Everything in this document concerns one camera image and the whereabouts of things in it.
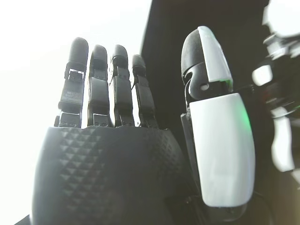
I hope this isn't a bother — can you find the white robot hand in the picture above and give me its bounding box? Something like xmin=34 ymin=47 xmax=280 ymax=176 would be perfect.
xmin=30 ymin=25 xmax=256 ymax=225

